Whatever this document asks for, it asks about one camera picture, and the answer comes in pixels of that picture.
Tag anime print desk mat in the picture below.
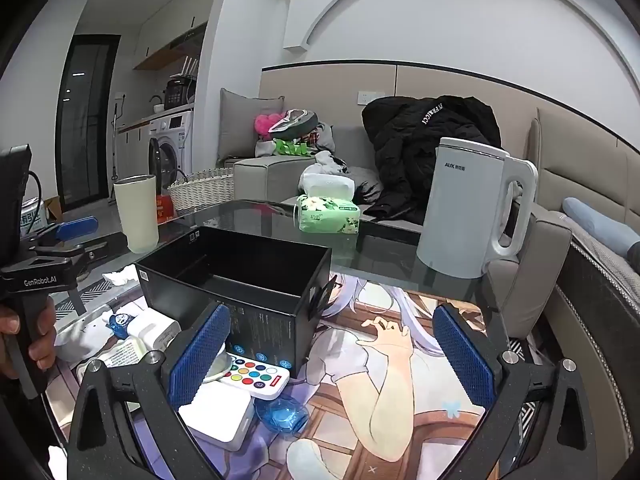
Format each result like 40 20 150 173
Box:
67 275 514 479

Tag white washing machine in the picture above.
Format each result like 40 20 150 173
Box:
148 108 193 194

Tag blue bottle white cap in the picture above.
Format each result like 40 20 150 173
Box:
255 396 309 436

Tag person's left hand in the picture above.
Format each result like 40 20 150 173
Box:
0 294 59 380

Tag blue eye drop bottle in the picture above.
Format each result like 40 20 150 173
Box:
107 312 134 340

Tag white power adapter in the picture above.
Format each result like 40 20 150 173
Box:
127 312 181 351

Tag white electric kettle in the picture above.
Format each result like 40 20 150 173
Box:
416 138 538 278

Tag cream steel tumbler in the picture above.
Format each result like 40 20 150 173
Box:
114 174 160 254

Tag white wicker basket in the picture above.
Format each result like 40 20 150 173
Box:
167 168 234 211

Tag grey sofa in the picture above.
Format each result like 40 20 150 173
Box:
259 63 639 336

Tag white square box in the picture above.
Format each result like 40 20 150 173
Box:
178 382 254 452

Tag grey cushion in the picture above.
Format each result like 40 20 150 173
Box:
217 88 285 162

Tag crumpled white tissue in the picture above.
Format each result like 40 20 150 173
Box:
102 264 139 287

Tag black puffer jacket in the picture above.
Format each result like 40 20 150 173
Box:
361 96 502 224

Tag pink plush toy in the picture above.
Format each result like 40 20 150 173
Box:
254 113 284 141

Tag red gift box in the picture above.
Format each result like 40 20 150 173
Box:
155 194 175 224

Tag green tissue pack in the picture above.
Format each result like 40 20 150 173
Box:
293 195 361 234

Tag black cardboard box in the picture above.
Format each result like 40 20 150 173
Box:
136 226 333 374

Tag white remote colourful buttons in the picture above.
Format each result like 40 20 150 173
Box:
218 353 291 401

